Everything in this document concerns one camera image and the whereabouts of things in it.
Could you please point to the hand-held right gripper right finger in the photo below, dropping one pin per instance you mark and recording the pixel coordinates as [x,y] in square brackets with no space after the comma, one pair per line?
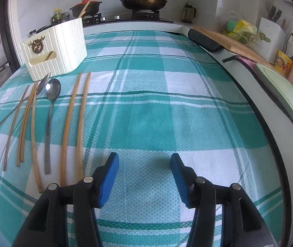
[181,180]

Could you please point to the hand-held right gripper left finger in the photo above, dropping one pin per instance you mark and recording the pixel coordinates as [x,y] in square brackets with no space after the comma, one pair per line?
[109,180]

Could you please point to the wooden chopstick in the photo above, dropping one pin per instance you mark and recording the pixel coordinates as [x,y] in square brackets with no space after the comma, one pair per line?
[81,11]
[65,133]
[19,151]
[84,7]
[10,133]
[22,151]
[34,159]
[82,133]

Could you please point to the plain metal spoon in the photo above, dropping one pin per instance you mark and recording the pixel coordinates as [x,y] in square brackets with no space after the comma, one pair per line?
[53,88]

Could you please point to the cream ribbed utensil holder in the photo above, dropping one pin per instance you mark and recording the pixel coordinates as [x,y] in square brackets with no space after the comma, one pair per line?
[64,51]

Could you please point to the teal plaid tablecloth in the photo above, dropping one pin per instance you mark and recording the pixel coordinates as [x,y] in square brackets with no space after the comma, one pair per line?
[149,121]

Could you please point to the pale green tray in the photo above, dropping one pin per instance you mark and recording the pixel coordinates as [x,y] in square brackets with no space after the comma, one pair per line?
[277,87]

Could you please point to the yellow cap oil bottle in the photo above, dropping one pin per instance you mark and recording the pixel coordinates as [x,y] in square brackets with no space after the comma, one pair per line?
[57,15]

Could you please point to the dark sauce bottle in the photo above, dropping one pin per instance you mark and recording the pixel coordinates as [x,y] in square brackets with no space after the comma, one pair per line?
[66,16]

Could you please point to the black padded mat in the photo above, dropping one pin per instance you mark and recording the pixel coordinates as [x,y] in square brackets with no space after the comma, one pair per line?
[205,42]

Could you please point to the wooden cutting board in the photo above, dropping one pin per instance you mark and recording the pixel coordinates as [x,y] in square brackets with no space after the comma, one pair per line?
[218,37]

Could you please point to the yellow snack packet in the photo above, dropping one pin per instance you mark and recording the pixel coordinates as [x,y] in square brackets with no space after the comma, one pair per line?
[284,63]

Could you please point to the black clay pot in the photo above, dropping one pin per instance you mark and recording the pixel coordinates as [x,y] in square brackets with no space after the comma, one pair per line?
[89,9]

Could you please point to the red pot lid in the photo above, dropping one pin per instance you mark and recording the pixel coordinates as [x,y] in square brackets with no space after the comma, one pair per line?
[84,1]

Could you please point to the gas stove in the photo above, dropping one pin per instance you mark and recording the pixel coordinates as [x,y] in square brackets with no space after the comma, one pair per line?
[125,18]

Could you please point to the white knife block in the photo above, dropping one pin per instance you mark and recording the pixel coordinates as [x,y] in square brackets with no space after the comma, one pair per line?
[271,43]

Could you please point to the clear plastic bag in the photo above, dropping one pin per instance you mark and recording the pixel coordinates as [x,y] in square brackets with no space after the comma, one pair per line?
[239,25]

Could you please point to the glass jar with lid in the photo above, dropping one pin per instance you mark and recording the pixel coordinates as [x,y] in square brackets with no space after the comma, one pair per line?
[188,12]

